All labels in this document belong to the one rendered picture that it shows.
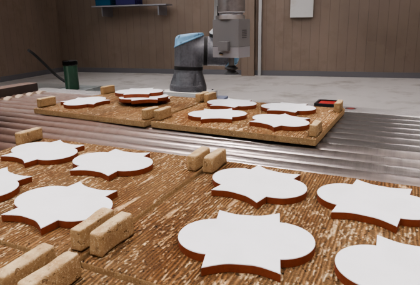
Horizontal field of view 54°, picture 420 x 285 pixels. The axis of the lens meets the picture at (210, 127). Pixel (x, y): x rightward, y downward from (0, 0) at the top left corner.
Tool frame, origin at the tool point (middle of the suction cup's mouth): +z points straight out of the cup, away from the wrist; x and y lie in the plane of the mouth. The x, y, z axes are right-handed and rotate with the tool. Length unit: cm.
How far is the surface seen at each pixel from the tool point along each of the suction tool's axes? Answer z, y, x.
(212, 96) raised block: 8.0, -9.5, 4.3
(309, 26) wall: -10, -292, 811
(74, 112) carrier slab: 9.6, -33.0, -29.5
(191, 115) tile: 8.4, 0.8, -20.4
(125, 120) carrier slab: 9.9, -14.7, -28.1
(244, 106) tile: 8.5, 5.9, -2.6
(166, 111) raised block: 7.8, -6.0, -21.9
